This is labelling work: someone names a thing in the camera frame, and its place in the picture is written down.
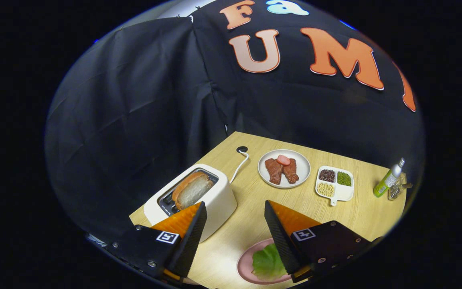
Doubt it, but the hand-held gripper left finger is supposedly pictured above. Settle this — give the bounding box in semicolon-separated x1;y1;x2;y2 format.
105;201;208;281

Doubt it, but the green lettuce leaf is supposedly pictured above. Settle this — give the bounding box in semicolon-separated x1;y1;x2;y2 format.
252;243;288;281

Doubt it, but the white divided dish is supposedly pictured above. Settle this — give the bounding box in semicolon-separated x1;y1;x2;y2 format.
315;165;355;207

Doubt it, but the metal wire utensil holder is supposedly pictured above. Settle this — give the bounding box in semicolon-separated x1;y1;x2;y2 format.
387;173;413;201

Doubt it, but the white toaster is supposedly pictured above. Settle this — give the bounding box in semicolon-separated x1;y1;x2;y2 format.
143;163;237;243

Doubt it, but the pink plate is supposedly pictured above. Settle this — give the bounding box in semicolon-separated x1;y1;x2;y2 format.
237;238;296;285

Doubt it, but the white round plate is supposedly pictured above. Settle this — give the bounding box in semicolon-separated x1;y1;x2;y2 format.
258;149;311;189

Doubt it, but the white toaster cable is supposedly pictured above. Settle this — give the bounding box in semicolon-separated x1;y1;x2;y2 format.
229;152;250;184

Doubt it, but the brown meat piece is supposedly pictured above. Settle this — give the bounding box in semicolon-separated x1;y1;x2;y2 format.
265;158;284;185
282;158;300;184

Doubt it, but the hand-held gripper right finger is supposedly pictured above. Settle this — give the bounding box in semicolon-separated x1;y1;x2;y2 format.
264;200;384;283

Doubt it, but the toasted bread slice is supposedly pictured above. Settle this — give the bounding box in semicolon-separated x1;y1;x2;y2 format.
172;172;214;211

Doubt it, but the silver bottle with green label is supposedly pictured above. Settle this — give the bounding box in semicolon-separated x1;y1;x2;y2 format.
373;157;406;197

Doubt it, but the black backdrop cloth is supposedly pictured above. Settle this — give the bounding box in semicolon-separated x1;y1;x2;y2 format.
45;0;426;241

